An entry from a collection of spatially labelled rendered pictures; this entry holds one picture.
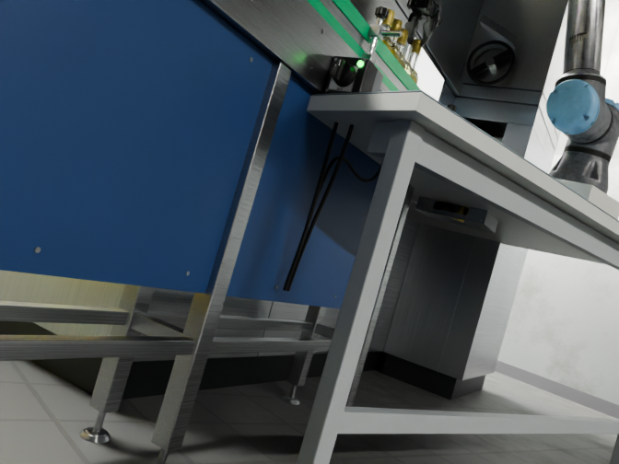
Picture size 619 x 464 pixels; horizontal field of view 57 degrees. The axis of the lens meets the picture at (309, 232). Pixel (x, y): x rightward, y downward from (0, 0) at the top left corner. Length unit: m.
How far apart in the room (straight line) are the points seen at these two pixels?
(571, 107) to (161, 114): 1.00
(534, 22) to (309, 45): 1.90
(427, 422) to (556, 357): 2.99
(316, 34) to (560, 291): 3.34
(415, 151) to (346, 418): 0.48
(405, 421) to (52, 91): 0.85
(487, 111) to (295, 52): 1.79
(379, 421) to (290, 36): 0.71
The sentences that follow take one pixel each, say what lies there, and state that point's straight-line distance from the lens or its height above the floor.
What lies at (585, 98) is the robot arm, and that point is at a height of 0.97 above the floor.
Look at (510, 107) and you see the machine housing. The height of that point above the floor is 1.31.
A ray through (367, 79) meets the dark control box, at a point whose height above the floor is 0.80.
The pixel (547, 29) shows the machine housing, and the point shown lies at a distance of 2.87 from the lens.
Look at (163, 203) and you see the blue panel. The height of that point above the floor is 0.46.
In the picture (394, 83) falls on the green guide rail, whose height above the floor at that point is 0.92.
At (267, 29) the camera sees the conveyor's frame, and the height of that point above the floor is 0.78.
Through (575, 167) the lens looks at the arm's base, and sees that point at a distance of 1.62.
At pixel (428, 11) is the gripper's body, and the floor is 1.26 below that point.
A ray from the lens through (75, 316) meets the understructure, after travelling 1.06.
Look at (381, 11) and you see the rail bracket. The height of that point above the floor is 1.00.
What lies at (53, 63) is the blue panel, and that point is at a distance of 0.75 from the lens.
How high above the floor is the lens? 0.45
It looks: 2 degrees up
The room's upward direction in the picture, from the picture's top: 16 degrees clockwise
